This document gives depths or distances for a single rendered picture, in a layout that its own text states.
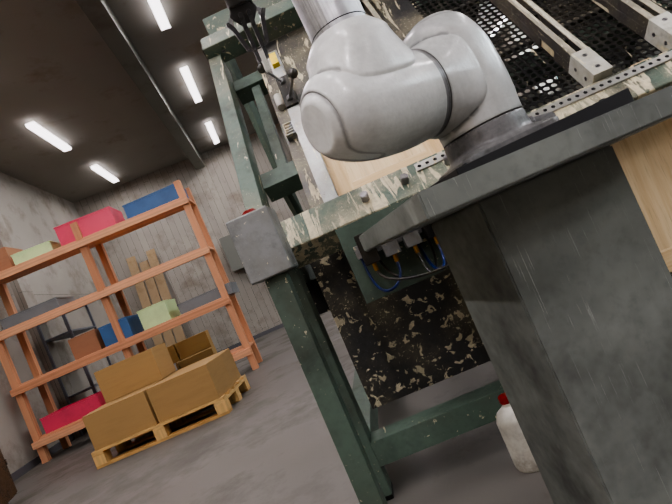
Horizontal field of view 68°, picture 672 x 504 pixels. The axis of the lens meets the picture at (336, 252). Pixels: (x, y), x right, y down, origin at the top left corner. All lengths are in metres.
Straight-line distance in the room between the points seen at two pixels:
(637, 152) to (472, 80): 1.15
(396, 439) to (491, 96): 1.06
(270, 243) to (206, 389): 2.94
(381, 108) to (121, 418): 3.96
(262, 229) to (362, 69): 0.64
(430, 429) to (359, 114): 1.08
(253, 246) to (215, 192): 10.16
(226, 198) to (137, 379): 7.19
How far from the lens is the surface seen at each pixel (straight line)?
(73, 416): 6.73
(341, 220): 1.48
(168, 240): 11.48
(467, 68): 0.89
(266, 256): 1.31
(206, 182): 11.54
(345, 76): 0.77
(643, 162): 1.97
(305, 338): 1.34
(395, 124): 0.78
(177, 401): 4.27
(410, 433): 1.59
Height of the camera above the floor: 0.70
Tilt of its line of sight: 2 degrees up
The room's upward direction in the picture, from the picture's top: 23 degrees counter-clockwise
